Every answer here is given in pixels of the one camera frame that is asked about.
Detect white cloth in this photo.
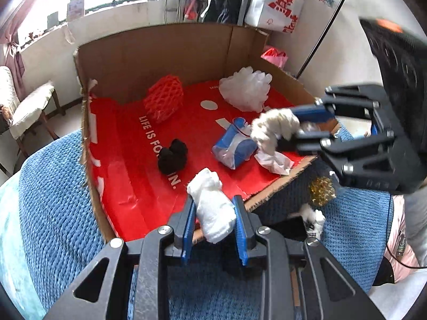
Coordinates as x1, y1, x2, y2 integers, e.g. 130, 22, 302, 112
187, 168, 236, 244

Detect white paper tissue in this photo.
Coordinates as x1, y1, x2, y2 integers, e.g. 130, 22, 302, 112
254, 150, 294, 175

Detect cream knitted scrunchie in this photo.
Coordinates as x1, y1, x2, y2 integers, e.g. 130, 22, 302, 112
250, 108, 300, 155

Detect black colourful small box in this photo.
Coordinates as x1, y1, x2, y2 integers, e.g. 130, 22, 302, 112
271, 215, 308, 241

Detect glass jar with white lid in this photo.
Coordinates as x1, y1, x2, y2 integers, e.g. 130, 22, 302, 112
309, 171, 337, 207

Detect pink plastic bag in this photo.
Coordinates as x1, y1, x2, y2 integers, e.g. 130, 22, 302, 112
261, 46, 288, 69

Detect black pompom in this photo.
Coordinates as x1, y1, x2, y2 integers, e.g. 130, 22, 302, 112
158, 139, 188, 175

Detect white mesh bath sponge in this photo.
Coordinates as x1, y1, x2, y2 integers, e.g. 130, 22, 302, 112
219, 66, 273, 113

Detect blue white tissue pack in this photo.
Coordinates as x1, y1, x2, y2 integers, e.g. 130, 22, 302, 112
212, 117, 258, 170

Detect black clothes rack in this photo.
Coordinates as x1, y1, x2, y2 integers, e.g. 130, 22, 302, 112
295, 0, 346, 79

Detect red cardboard box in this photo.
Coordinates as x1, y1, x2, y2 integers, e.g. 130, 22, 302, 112
74, 23, 314, 241

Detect white red paper bag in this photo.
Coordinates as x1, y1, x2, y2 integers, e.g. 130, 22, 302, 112
245, 0, 304, 33

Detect blue knitted blanket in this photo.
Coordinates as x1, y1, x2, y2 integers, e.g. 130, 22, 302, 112
19, 131, 393, 319

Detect red net sponge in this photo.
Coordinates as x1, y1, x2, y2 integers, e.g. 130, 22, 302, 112
143, 74, 184, 123

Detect white cushioned chair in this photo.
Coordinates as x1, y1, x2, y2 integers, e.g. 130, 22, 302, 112
1, 66, 65, 158

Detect pink curtain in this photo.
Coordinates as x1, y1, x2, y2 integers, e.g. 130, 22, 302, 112
1, 4, 30, 101

